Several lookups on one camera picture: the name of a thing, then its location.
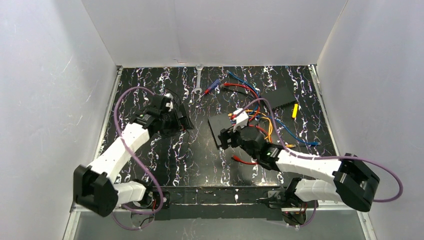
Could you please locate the black network switch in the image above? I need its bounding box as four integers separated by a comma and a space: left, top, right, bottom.
208, 113, 233, 149
261, 87, 297, 110

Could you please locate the red ethernet cable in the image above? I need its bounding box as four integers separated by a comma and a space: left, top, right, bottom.
222, 82, 263, 123
231, 124, 271, 166

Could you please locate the yellow ethernet cable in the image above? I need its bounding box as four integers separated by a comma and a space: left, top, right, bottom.
245, 112, 274, 143
227, 109, 296, 148

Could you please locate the thin black power cable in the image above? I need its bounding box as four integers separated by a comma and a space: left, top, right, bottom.
163, 87, 195, 160

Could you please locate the thick black ethernet cable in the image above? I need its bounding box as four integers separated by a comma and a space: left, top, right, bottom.
228, 86, 261, 107

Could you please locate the blue ethernet cable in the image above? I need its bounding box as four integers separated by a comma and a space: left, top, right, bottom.
248, 112, 322, 147
226, 70, 263, 100

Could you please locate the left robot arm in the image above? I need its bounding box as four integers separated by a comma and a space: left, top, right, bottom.
73, 94, 194, 217

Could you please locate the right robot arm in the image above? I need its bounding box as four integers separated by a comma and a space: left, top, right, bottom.
218, 126, 380, 212

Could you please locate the silver wrench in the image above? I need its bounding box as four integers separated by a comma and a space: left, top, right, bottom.
193, 64, 204, 94

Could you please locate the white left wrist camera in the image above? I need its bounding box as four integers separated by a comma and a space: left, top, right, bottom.
164, 93, 174, 112

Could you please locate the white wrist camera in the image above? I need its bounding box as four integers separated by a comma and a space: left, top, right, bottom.
164, 93, 174, 112
231, 108, 249, 133

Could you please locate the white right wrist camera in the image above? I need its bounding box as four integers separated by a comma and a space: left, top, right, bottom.
231, 108, 249, 133

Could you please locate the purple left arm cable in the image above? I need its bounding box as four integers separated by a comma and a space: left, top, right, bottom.
110, 86, 165, 232

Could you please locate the blue handled screwdriver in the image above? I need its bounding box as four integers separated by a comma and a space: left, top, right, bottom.
199, 79, 220, 98

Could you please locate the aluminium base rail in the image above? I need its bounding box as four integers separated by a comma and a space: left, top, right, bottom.
69, 187, 369, 214

